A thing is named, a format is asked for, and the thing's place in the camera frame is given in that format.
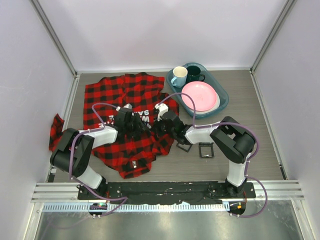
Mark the red black plaid shirt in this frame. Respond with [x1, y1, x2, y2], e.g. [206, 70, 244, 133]
[47, 71, 180, 180]

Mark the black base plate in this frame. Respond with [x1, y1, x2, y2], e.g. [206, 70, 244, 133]
[77, 181, 256, 205]

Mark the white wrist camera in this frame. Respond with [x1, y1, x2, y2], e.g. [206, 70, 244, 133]
[116, 103, 133, 112]
[154, 103, 169, 122]

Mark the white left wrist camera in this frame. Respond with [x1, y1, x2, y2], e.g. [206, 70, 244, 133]
[116, 103, 133, 112]

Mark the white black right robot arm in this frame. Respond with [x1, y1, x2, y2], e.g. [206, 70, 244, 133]
[150, 110, 259, 198]

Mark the light blue mug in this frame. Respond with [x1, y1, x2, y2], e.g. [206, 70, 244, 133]
[170, 66, 188, 88]

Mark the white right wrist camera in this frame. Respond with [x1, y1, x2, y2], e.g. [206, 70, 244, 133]
[154, 103, 169, 122]

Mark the black open box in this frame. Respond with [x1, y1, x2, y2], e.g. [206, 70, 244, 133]
[176, 142, 193, 153]
[198, 142, 215, 159]

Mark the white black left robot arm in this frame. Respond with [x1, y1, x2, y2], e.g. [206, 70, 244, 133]
[50, 107, 150, 200]

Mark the white slotted cable duct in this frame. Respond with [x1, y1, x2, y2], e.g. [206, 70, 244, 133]
[42, 201, 230, 213]

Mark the black open box right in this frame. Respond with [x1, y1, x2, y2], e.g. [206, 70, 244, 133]
[198, 142, 215, 159]

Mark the white plate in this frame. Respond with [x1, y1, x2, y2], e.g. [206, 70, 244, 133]
[192, 93, 220, 115]

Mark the teal plastic tray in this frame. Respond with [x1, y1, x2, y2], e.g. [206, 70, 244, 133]
[165, 62, 229, 119]

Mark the dark green mug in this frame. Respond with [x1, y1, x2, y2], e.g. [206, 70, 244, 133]
[186, 65, 206, 83]

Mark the pink plate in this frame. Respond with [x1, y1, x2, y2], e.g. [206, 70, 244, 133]
[181, 81, 220, 112]

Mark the black open box left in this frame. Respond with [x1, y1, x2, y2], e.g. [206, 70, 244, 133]
[176, 142, 193, 153]

